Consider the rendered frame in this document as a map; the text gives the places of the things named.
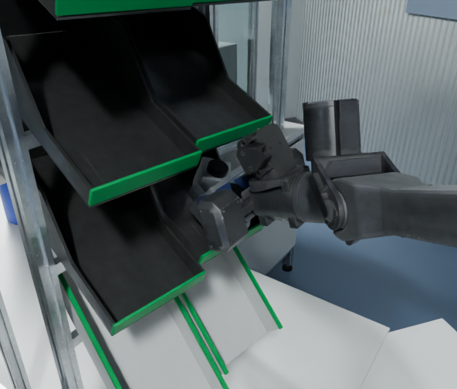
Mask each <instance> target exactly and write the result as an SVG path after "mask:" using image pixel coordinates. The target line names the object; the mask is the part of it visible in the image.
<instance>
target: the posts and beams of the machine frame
mask: <svg viewBox="0 0 457 389"><path fill-rule="evenodd" d="M288 14H289V0H274V4H273V38H272V55H271V73H270V91H269V113H270V114H271V115H272V116H273V118H272V119H271V121H270V123H269V124H271V123H275V124H277V125H278V126H279V128H280V129H281V130H282V117H283V92H284V79H285V66H286V41H287V28H288Z"/></svg>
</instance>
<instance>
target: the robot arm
mask: <svg viewBox="0 0 457 389"><path fill-rule="evenodd" d="M303 124H304V137H305V151H306V161H311V171H310V167H309V165H305V162H304V158H303V154H302V153H301V152H300V151H298V150H297V149H296V148H290V147H289V145H288V143H287V141H286V138H285V137H284V135H283V132H282V131H281V129H280V128H279V126H278V125H277V124H275V123H271V124H269V125H267V126H266V125H265V126H264V127H263V128H261V129H259V128H258V129H257V131H255V132H254V133H251V134H250V135H249V136H247V137H246V136H244V138H243V139H241V140H239V142H238V143H237V148H238V151H237V153H236V157H237V158H238V160H239V163H240V164H241V166H242V168H243V170H244V172H245V173H247V175H244V176H241V177H239V178H235V179H233V181H234V182H235V183H236V184H238V185H240V186H241V187H242V188H243V189H244V191H242V193H241V196H242V198H239V196H238V195H237V194H235V193H234V192H233V191H232V188H231V185H230V182H228V183H226V184H224V185H223V186H221V187H220V188H218V189H217V190H216V191H215V192H213V193H212V194H208V195H204V196H200V197H197V198H196V201H197V204H198V213H199V216H200V219H201V223H202V226H203V229H204V232H205V237H206V239H207V243H208V247H209V249H210V250H212V251H213V252H222V253H227V252H228V251H230V250H231V249H232V248H234V247H235V246H236V245H238V244H239V243H240V242H241V241H242V240H243V239H244V238H245V237H246V236H247V234H248V229H247V228H248V227H249V226H250V220H251V219H252V218H253V217H255V216H256V215H258V216H259V222H260V225H261V226H268V225H270V224H271V223H272V222H274V221H275V220H280V221H289V227H290V228H299V227H300V226H301V225H302V224H303V223H304V222H312V223H323V224H326V225H327V226H328V228H330V229H331V230H333V233H334V234H335V236H336V237H338V238H339V239H340V240H342V241H345V242H346V244H347V245H353V244H354V243H356V242H358V241H360V240H361V239H366V238H378V237H385V236H392V235H396V236H401V237H402V238H412V239H416V240H420V241H425V242H432V243H436V244H440V245H447V246H452V247H456V248H457V185H432V184H425V183H422V182H421V180H420V179H419V178H417V177H415V176H411V175H407V174H402V173H401V172H400V171H399V170H398V169H397V168H396V167H395V165H394V164H393V162H392V161H391V160H390V158H389V157H388V156H387V155H386V153H385V152H384V151H378V152H370V153H365V152H361V128H360V110H359V100H358V99H354V98H350V99H345V100H326V101H314V102H306V103H303Z"/></svg>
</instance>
